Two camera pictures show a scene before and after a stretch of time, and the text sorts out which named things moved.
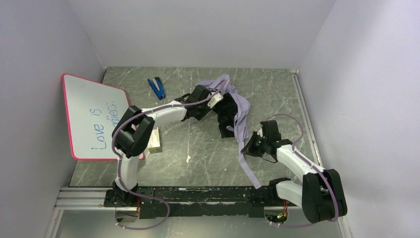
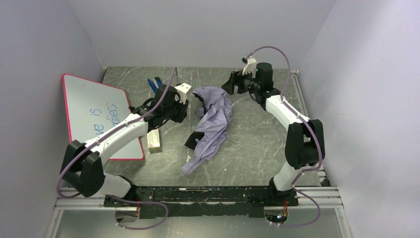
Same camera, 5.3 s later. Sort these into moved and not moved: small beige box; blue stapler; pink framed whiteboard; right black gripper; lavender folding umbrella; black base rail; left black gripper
Moved: right black gripper; lavender folding umbrella; left black gripper
Not moved: blue stapler; pink framed whiteboard; small beige box; black base rail
